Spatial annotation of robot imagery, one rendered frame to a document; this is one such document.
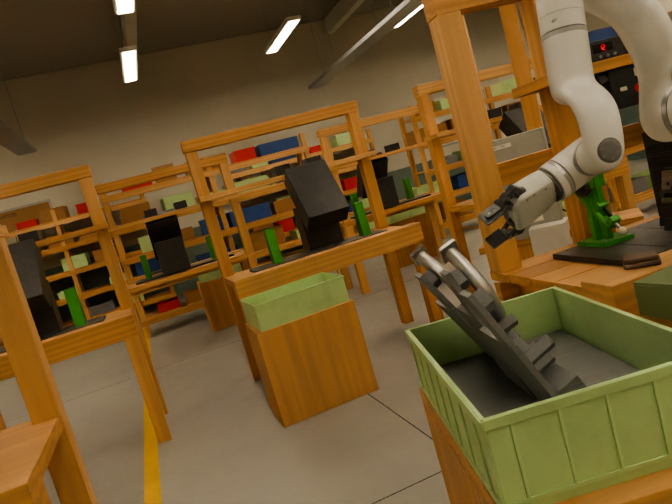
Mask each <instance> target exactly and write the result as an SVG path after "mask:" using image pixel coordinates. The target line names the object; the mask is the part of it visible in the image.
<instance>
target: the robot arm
mask: <svg viewBox="0 0 672 504"><path fill-rule="evenodd" d="M535 4H536V11H537V17H538V23H539V30H540V36H541V43H542V49H543V55H544V61H545V67H546V73H547V79H548V85H549V89H550V93H551V96H552V98H553V99H554V100H555V101H556V102H557V103H559V104H563V105H568V106H569V107H570V108H571V109H572V111H573V113H574V115H575V117H576V119H577V122H578V126H579V129H580V134H581V137H579V138H578V139H577V140H575V141H574V142H573V143H572V144H570V145H569V146H568V147H566V148H565V149H564V150H562V151H561V152H560V153H558V154H557V155H556V156H554V157H553V158H552V159H550V160H549V161H547V162H546V163H545V164H543V165H542V166H541V167H539V168H538V170H537V171H536V172H533V173H531V174H529V175H528V176H526V177H524V178H523V179H521V180H520V181H518V182H516V183H515V184H510V185H509V186H508V187H507V189H506V190H505V191H504V192H502V193H501V195H500V197H499V199H496V200H495V201H494V204H495V205H494V204H492V205H491V206H490V207H488V208H487V209H486V210H484V211H483V212H482V213H480V214H479V215H478V217H479V218H480V219H481V220H482V221H483V222H484V223H485V224H486V225H487V226H489V225H491V224H492V223H493V222H495V221H496V220H497V219H499V218H500V217H501V216H504V218H505V219H506V220H507V221H506V223H505V224H504V225H503V227H502V228H501V229H499V228H498V229H497V230H496V231H494V232H493V233H492V234H490V235H489V236H488V237H486V238H485V241H486V242H487V243H488V244H489V245H490V246H491V247H492V248H493V249H496V248H497V247H498V246H500V245H501V244H502V243H504V242H505V241H506V240H508V239H511V238H512V237H516V236H517V235H519V234H522V233H523V232H524V230H525V228H526V227H527V226H528V225H530V224H531V223H532V222H533V221H535V220H536V219H537V218H538V217H540V216H541V215H542V214H543V213H544V212H545V211H546V210H548V209H549V208H550V207H551V206H552V205H553V204H554V203H555V202H558V201H560V200H565V199H566V198H567V197H570V196H571V194H573V193H574V192H575V191H577V190H578V189H579V188H581V187H582V186H583V185H585V184H586V183H587V182H589V181H590V180H591V179H593V178H594V177H596V176H597V175H599V174H602V173H606V172H609V171H611V170H613V169H615V168H616V167H618V166H619V164H620V163H621V162H622V159H623V157H624V135H623V129H622V123H621V117H620V113H619V110H618V107H617V104H616V102H615V100H614V98H613V97H612V95H611V94H610V93H609V92H608V91H607V90H606V89H605V88H604V87H603V86H602V85H600V84H599V83H598V82H597V81H596V80H595V77H594V72H593V65H592V58H591V51H590V44H589V37H588V30H587V23H586V17H585V12H587V13H589V14H592V15H594V16H596V17H598V18H600V19H602V20H604V21H605V22H606V23H608V24H609V25H610V26H611V27H612V28H613V29H614V30H615V31H616V33H617V34H618V36H619V37H620V39H621V41H622V43H623V44H624V46H625V48H626V50H627V51H628V53H629V55H630V57H631V59H632V61H633V64H634V67H635V70H636V74H637V78H638V85H639V118H640V123H641V126H642V128H643V130H644V132H645V133H646V134H647V135H648V136H649V137H650V138H652V139H654V140H656V141H660V142H672V78H671V71H672V21H671V19H670V17H669V15H668V14H667V12H666V10H665V8H664V7H663V5H662V4H661V3H660V2H659V1H658V0H535ZM513 221H514V222H515V223H514V222H513ZM509 225H511V226H512V227H513V228H508V227H509ZM507 228H508V229H507Z"/></svg>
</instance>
